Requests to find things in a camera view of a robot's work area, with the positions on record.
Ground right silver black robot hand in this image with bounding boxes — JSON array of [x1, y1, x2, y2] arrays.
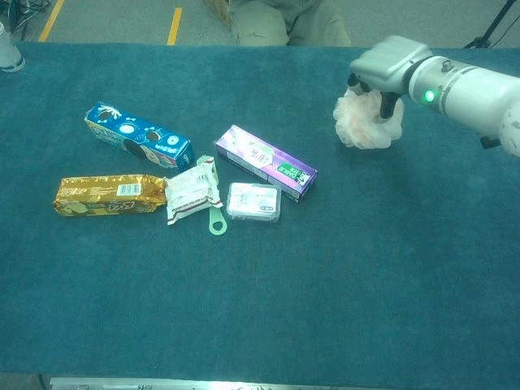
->
[[347, 35, 431, 120]]

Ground pink mesh bath pouf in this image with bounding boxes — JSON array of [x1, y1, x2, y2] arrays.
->
[[332, 89, 405, 150]]

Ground purple toothpaste box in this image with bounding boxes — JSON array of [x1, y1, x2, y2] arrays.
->
[[214, 124, 319, 206]]

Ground small clear purple case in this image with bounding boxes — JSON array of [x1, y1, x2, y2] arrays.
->
[[226, 181, 283, 223]]

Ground white sachet packet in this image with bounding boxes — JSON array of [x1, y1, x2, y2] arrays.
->
[[163, 156, 223, 227]]

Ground blue cookie box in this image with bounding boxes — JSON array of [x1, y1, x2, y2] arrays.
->
[[84, 101, 196, 172]]

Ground gold foil biscuit pack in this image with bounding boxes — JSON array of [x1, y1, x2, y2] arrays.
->
[[53, 173, 167, 218]]

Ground black tripod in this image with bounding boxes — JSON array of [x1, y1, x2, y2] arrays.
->
[[464, 0, 520, 50]]

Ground seated person in khaki clothes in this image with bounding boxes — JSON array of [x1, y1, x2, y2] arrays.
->
[[227, 0, 353, 47]]

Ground teal felt table cover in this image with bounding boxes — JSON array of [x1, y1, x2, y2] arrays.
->
[[0, 40, 520, 374]]

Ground green plastic handle tool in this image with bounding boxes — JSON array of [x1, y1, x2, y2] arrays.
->
[[197, 154, 228, 237]]

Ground black floor cables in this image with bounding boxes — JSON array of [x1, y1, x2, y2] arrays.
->
[[0, 0, 54, 32]]

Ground aluminium table edge rail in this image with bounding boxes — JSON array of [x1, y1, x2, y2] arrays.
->
[[48, 376, 391, 390]]

